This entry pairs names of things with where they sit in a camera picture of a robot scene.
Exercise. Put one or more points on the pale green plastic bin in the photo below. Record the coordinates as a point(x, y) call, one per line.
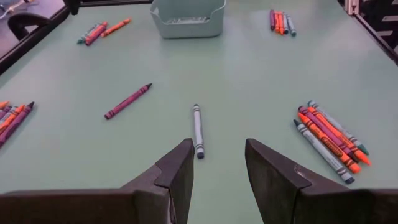
point(186, 31)

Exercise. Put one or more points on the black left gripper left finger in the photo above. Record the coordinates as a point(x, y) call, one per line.
point(174, 186)

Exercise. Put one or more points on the green table mat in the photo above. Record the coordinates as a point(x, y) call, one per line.
point(217, 77)

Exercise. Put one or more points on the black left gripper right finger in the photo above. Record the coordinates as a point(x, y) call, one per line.
point(280, 193)

